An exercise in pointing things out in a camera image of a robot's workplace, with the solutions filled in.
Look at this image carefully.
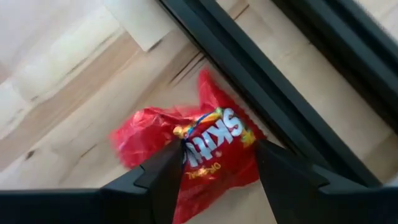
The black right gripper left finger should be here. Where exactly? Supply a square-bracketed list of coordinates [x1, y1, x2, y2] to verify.
[0, 139, 186, 224]

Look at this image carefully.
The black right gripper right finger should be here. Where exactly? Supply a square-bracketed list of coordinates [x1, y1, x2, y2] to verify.
[255, 139, 398, 224]

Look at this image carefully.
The red Skittles candy bag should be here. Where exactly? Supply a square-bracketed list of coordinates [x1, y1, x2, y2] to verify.
[109, 67, 267, 224]

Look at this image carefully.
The black router with antenna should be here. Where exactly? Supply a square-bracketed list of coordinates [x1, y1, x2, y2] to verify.
[272, 0, 398, 133]

